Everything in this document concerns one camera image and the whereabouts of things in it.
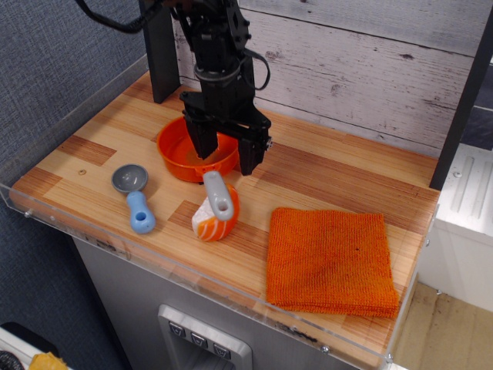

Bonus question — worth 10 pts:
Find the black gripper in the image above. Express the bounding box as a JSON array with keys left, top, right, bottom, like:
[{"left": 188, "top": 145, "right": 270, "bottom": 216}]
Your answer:
[{"left": 180, "top": 65, "right": 271, "bottom": 176}]

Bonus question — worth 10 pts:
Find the orange pan with grey handle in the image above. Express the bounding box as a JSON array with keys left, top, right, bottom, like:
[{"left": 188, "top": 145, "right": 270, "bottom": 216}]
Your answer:
[{"left": 156, "top": 117, "right": 239, "bottom": 221}]

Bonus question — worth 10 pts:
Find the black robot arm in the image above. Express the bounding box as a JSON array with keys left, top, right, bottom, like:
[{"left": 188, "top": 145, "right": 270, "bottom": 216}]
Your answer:
[{"left": 167, "top": 1, "right": 271, "bottom": 176}]

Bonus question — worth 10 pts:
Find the orange folded cloth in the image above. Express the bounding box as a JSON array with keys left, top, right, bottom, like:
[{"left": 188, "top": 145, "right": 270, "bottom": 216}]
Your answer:
[{"left": 266, "top": 207, "right": 399, "bottom": 318}]

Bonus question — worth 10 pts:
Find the toy salmon sushi piece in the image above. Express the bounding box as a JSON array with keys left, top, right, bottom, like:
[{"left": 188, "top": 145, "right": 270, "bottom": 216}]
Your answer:
[{"left": 192, "top": 183, "right": 240, "bottom": 242}]

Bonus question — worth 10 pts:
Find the grey blue toy scoop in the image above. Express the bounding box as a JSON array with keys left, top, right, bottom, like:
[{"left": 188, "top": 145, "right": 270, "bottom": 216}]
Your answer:
[{"left": 111, "top": 163, "right": 156, "bottom": 234}]

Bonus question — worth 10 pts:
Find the grey toy fridge cabinet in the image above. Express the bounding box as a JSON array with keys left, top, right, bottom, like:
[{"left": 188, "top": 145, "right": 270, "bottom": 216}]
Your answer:
[{"left": 75, "top": 239, "right": 351, "bottom": 369}]

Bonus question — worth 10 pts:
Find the silver dispenser button panel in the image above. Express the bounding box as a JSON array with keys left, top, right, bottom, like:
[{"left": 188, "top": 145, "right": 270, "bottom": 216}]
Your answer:
[{"left": 158, "top": 304, "right": 253, "bottom": 370}]

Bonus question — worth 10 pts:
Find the clear acrylic table guard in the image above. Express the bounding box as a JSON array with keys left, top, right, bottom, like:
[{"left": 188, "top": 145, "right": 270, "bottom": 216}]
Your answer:
[{"left": 1, "top": 75, "right": 438, "bottom": 369}]

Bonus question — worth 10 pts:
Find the white toy sink unit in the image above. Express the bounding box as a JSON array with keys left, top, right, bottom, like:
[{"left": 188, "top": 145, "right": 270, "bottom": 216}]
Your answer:
[{"left": 418, "top": 143, "right": 492, "bottom": 311}]

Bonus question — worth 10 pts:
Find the black yellow bag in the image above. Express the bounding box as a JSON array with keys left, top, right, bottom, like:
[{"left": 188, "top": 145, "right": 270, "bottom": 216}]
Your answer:
[{"left": 1, "top": 322, "right": 70, "bottom": 369}]

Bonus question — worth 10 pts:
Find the black left frame post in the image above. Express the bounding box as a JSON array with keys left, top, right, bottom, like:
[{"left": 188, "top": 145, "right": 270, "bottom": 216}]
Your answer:
[{"left": 143, "top": 8, "right": 181, "bottom": 103}]

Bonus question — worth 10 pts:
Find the black frame post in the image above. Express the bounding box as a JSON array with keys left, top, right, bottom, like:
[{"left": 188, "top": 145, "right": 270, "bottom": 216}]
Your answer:
[
  {"left": 143, "top": 8, "right": 181, "bottom": 103},
  {"left": 429, "top": 10, "right": 492, "bottom": 190}
]

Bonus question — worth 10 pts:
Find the black right frame post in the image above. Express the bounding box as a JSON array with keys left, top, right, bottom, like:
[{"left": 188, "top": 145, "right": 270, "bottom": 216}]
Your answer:
[{"left": 429, "top": 10, "right": 492, "bottom": 190}]

